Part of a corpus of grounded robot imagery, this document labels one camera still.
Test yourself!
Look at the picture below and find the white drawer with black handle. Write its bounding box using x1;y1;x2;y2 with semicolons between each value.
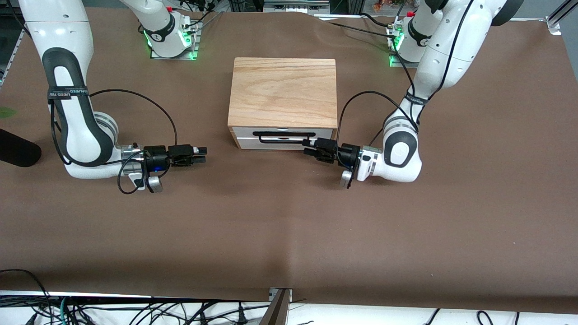
233;128;334;151

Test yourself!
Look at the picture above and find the light wooden drawer cabinet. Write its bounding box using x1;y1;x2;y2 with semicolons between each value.
227;57;338;149

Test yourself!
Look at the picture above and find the brown table cloth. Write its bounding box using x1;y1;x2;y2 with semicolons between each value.
0;5;578;315

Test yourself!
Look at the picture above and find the black cylinder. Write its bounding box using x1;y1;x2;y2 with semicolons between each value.
0;129;42;168

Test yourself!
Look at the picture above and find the grey background device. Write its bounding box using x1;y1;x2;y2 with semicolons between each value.
263;0;331;14

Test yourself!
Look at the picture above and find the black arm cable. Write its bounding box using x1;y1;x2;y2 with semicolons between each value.
47;88;178;195
336;0;475;150

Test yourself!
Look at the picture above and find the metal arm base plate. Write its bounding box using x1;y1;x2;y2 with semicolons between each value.
389;26;421;68
150;20;200;60

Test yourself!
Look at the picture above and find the black base power cable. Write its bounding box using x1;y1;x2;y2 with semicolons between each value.
189;9;224;31
316;13;401;38

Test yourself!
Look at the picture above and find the aluminium profile bracket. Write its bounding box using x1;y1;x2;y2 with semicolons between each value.
259;288;293;325

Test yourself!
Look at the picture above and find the black looped floor cable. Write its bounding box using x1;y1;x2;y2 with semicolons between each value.
0;269;53;313

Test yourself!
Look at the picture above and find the aluminium frame rail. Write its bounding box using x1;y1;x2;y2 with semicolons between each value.
0;27;24;86

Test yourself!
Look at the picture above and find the aluminium corner bracket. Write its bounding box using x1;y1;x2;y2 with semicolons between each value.
545;0;578;36

